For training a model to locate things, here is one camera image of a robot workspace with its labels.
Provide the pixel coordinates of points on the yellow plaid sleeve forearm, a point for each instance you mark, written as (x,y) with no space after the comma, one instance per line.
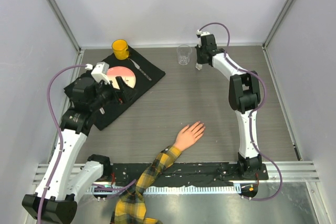
(130,207)

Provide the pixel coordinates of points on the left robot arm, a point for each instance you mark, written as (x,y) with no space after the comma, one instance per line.
(56,198)

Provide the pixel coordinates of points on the clear nail polish bottle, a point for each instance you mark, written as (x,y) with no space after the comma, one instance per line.
(198,66)

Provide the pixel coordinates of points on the white slotted cable duct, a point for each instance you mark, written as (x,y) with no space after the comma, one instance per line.
(184,190)

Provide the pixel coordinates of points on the silver table knife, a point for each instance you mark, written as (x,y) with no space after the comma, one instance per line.
(139,68)

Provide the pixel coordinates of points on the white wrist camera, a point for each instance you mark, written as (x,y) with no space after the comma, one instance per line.
(200,33)
(99,72)

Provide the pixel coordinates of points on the clear plastic cup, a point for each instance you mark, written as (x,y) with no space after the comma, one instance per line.
(183,54)

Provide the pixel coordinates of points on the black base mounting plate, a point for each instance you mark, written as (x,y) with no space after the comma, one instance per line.
(125,172)

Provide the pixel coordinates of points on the mannequin hand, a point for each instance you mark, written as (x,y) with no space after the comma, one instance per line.
(189,135)

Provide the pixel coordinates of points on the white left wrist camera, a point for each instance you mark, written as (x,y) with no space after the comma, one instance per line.
(99,72)

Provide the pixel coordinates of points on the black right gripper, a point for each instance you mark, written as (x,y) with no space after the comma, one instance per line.
(199,61)

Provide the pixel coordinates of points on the yellow mug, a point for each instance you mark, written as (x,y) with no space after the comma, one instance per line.
(120,49)

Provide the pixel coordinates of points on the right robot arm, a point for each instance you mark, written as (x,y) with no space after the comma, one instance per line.
(243,97)

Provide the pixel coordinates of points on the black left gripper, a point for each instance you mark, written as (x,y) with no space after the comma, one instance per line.
(119,96)

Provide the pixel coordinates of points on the pink round plate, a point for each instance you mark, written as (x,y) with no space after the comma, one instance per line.
(125,73)

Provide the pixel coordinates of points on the black cloth placemat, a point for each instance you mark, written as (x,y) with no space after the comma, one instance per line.
(136,77)

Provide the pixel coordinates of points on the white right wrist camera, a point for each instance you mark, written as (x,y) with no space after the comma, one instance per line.
(200,33)

